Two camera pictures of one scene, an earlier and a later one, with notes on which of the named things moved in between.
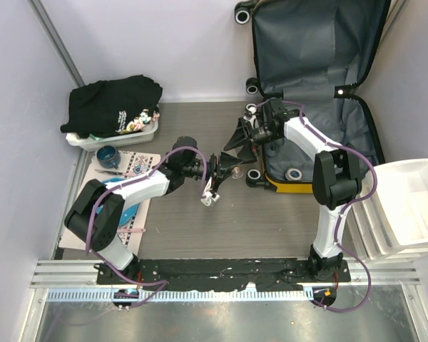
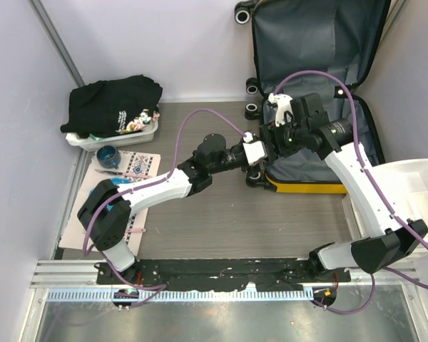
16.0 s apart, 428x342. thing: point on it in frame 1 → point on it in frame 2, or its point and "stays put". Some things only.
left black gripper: x=220 y=171 → x=252 y=169
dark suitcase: x=311 y=53 stays put
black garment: x=102 y=108 stays put
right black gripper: x=248 y=152 → x=270 y=132
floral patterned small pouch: x=141 y=120 stays put
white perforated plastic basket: x=96 y=142 stays put
